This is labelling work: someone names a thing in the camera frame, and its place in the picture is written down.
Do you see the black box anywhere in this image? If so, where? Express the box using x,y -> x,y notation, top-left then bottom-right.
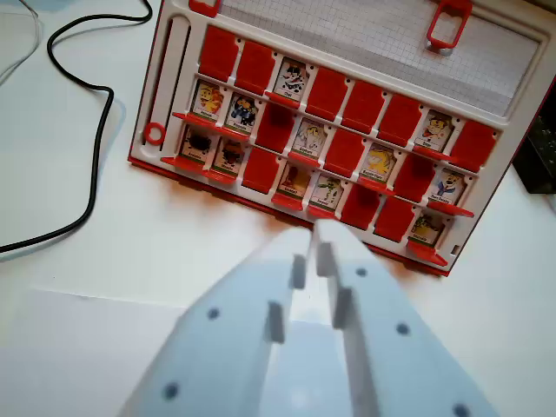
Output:
511,77 -> 556,195

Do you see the red and white game board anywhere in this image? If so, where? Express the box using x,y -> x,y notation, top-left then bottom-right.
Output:
127,0 -> 556,279

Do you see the black cable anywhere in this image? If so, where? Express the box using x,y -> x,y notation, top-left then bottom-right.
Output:
0,0 -> 154,255

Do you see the thin clear cable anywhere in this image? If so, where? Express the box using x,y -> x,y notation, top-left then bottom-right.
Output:
0,0 -> 45,84

